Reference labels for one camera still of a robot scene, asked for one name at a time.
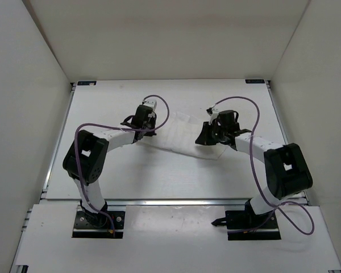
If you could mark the blue table label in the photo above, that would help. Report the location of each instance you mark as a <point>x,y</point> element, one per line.
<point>254,81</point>
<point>86,83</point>

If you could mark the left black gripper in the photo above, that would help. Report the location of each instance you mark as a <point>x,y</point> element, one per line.
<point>153,120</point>

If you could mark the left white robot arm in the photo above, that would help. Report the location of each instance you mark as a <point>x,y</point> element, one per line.
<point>92,151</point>

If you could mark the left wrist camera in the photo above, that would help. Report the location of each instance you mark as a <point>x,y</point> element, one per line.
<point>150,102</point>

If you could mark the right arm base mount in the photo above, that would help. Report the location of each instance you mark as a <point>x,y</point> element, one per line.
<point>245,225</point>

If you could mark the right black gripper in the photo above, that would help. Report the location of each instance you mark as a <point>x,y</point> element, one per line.
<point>204,138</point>

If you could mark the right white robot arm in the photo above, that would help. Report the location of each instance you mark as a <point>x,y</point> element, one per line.
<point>285,167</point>

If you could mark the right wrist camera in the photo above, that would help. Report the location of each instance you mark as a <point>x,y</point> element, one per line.
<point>213,112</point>

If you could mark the white pleated skirt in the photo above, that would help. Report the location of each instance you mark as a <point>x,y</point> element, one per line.
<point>179,135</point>

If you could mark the left blue table label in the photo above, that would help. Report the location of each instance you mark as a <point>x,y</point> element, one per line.
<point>86,83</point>

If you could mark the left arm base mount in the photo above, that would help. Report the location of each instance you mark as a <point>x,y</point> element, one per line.
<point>93,225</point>

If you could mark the right blue table label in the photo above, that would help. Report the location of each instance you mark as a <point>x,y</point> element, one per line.
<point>254,81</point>

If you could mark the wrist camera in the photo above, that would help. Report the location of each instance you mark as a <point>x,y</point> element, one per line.
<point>213,112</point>
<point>150,102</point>

